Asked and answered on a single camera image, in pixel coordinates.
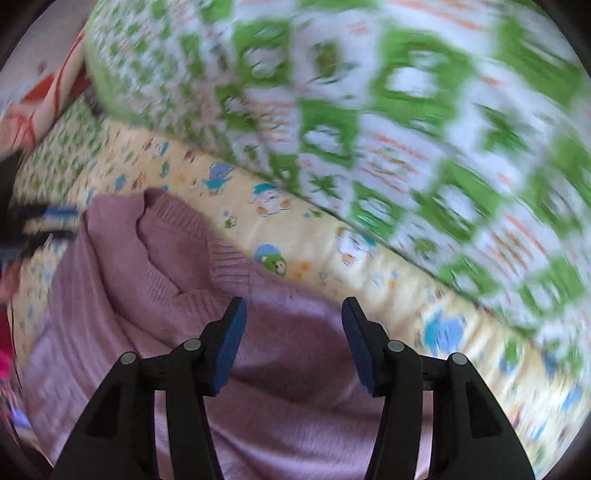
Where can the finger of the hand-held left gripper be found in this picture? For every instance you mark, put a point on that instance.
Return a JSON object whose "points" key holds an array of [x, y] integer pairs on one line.
{"points": [[51, 213], [41, 240]]}

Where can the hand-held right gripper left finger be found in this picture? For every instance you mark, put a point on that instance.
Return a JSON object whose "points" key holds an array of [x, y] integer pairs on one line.
{"points": [[231, 350]]}

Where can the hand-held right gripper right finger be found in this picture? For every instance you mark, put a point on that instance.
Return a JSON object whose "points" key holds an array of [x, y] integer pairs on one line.
{"points": [[358, 350]]}

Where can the purple knit sweater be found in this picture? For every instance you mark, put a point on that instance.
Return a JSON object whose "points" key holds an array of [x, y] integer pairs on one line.
{"points": [[138, 277]]}

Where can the green checkered pillow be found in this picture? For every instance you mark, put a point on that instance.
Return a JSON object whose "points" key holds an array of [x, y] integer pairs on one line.
{"points": [[60, 152]]}

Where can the red and cream patterned pillow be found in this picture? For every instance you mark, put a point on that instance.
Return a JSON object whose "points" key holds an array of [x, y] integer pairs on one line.
{"points": [[46, 92]]}

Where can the yellow bear print bedsheet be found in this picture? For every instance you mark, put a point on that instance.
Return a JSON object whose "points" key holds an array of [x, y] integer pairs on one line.
{"points": [[323, 240]]}

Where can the green checkered quilt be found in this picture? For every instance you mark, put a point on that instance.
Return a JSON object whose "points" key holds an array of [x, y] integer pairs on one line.
{"points": [[369, 115]]}

